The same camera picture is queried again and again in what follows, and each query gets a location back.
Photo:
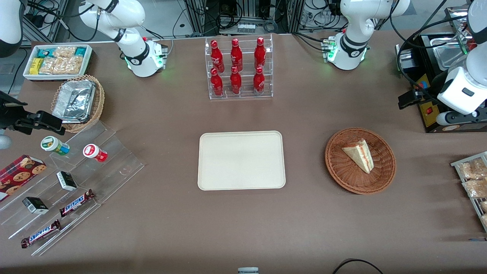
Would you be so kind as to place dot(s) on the small grey white device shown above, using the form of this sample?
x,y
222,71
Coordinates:
x,y
248,270

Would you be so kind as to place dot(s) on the red lidded cup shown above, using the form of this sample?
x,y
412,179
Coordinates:
x,y
93,152

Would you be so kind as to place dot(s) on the teal snack packet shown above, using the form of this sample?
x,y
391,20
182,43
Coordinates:
x,y
46,51
80,51

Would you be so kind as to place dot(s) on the aluminium frame rack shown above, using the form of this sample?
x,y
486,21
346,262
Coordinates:
x,y
196,15

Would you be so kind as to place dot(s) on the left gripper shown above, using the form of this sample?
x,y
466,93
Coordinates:
x,y
434,84

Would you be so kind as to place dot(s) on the white plastic bin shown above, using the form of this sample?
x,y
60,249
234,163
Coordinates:
x,y
26,74

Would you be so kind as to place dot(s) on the yellow snack packet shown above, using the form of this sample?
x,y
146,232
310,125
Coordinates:
x,y
36,66

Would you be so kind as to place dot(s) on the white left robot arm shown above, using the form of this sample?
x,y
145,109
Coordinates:
x,y
354,23

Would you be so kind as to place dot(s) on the green lidded cup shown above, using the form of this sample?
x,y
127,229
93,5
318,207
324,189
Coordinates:
x,y
53,144

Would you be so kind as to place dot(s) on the clear cracker bag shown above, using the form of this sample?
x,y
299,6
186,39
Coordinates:
x,y
64,52
61,66

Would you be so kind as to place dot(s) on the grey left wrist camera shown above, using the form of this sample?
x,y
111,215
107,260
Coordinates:
x,y
456,118

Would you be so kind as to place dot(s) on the stacked aluminium foil trays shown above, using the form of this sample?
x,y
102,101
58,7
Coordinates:
x,y
74,101

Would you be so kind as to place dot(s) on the grey metal rack tray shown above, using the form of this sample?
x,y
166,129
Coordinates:
x,y
456,164

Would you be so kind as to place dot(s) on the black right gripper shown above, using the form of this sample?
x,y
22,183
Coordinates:
x,y
8,114

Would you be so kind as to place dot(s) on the triangular sandwich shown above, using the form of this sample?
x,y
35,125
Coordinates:
x,y
361,156

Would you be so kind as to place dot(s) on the small dark green box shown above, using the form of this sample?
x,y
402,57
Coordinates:
x,y
66,181
35,205

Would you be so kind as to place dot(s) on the white power strip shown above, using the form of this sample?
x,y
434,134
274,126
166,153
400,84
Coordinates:
x,y
246,27

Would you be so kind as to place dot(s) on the beige plastic tray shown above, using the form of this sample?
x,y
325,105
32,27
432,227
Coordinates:
x,y
241,160

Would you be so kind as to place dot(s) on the oval tan wicker basket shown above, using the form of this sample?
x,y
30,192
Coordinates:
x,y
98,102

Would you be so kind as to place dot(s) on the round brown wicker basket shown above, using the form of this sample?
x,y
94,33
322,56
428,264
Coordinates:
x,y
342,167

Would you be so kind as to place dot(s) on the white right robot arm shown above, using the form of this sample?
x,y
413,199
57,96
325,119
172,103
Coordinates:
x,y
137,53

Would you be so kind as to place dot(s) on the clear acrylic bottle rack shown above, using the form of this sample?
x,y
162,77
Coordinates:
x,y
245,97

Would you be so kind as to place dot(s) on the Snickers chocolate bar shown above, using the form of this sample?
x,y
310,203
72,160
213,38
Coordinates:
x,y
76,203
40,234

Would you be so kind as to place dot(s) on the black food warmer appliance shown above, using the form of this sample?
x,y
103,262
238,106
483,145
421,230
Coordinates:
x,y
430,121

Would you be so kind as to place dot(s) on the steel pan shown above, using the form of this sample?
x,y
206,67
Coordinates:
x,y
449,53

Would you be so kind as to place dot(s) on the clear pastry bag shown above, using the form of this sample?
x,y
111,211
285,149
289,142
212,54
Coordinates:
x,y
475,188
471,169

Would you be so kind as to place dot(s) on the red tartan cookie box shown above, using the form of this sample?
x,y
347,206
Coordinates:
x,y
19,175

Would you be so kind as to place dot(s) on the red cola bottle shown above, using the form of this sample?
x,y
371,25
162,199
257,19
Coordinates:
x,y
236,82
236,55
259,82
217,57
217,83
260,53

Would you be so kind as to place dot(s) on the clear acrylic stepped stand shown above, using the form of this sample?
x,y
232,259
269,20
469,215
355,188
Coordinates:
x,y
11,224
118,167

